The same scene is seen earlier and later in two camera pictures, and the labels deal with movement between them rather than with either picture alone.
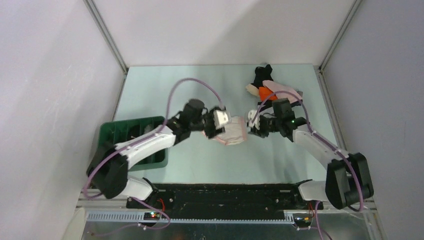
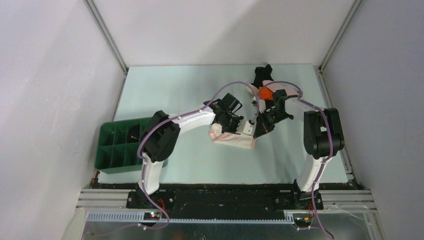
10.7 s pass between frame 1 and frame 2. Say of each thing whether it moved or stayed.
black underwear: stayed
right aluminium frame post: stayed
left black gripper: moved
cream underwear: stayed
